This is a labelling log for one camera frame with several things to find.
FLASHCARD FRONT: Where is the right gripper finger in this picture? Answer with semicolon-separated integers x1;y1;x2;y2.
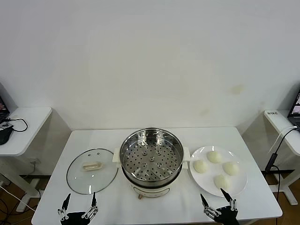
220;187;239;212
200;193;222;220

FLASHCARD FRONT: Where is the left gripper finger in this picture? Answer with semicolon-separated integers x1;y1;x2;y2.
82;192;98;220
57;193;72;221

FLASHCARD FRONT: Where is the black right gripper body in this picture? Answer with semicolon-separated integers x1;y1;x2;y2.
214;206;240;225

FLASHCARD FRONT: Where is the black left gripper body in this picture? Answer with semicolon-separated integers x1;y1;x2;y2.
61;211;92;225

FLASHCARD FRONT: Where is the white steamed baozi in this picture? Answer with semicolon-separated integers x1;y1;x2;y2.
213;174;232;190
206;151;223;164
222;162;240;176
193;160;209;174

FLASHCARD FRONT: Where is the round glass pot lid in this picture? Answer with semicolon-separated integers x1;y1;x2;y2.
66;148;119;195

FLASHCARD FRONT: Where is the perforated stainless steamer basket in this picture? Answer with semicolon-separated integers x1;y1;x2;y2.
112;127;191;182

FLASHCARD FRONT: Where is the round white plate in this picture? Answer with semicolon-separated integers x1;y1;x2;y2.
189;145;248;197

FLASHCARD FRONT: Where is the black computer mouse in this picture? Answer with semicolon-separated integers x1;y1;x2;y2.
0;126;14;145

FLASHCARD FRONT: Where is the white side table with label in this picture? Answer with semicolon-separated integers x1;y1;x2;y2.
264;109;300;207

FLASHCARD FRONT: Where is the black laptop with dark screen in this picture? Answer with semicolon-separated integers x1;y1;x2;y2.
287;85;300;131

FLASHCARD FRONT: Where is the black laptop with pink screen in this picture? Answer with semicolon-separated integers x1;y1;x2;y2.
0;82;10;125

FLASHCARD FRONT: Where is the white floor cable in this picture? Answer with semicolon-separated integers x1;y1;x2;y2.
0;186;38;211

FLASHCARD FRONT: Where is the white flat cable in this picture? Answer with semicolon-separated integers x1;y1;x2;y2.
268;126;296;154

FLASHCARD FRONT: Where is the black looped mouse cable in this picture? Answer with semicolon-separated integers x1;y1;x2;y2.
2;118;28;133

